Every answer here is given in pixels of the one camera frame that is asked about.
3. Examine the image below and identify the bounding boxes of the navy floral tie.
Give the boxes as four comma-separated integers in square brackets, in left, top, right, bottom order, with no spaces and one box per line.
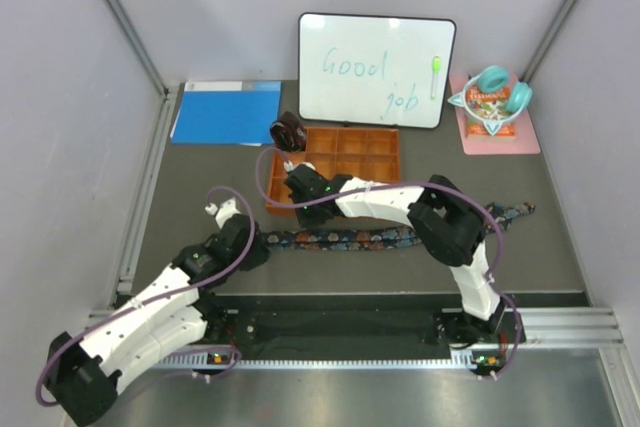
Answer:
[261,202,536,251]

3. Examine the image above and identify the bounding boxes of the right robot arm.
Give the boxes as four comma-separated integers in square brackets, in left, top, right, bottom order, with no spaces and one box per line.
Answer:
[284,164,505,343]

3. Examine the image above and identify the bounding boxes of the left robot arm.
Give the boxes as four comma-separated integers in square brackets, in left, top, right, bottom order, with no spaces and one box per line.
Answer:
[38,212,269,426]

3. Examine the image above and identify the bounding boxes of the rolled dark red tie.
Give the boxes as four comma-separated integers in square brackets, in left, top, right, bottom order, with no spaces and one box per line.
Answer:
[269,112,308,153]

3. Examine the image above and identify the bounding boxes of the orange compartment tray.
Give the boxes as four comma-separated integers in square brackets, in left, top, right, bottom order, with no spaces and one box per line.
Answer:
[287,127,401,183]

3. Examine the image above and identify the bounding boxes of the blue folder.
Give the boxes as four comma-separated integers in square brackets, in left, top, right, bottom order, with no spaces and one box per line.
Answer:
[170,81,282,146]

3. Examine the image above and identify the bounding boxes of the white dry-erase board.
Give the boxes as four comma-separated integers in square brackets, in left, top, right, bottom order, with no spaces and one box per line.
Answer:
[298,13,457,129]

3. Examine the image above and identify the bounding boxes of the green marker pen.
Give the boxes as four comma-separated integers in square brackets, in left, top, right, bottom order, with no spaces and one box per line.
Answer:
[430,56,441,100]

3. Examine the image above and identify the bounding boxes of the orange book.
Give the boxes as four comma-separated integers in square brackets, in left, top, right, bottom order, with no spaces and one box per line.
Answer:
[465,84,516,140]

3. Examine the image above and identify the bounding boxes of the teal cat-ear headphones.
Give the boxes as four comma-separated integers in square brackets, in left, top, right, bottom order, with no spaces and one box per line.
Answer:
[447,65,533,137]

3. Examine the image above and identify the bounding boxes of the pink mat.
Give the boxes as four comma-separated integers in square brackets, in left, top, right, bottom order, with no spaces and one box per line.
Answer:
[447,74,540,155]

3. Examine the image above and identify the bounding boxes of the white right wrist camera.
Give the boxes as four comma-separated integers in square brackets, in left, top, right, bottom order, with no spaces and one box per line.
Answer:
[283,161,316,174]

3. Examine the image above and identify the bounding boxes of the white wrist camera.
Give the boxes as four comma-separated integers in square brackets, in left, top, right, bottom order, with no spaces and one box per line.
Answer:
[283,161,316,174]
[205,198,240,228]

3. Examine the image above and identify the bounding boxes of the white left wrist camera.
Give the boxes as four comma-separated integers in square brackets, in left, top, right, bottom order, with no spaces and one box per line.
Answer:
[205,198,240,228]

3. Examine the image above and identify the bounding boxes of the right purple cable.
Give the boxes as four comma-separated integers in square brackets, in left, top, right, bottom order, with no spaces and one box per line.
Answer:
[254,148,526,382]

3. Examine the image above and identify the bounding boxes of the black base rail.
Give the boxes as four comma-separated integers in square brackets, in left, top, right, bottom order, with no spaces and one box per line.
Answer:
[196,293,526,361]

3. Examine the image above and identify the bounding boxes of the grey cable duct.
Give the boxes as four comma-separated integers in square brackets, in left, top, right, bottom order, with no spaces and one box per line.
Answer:
[152,344,507,376]

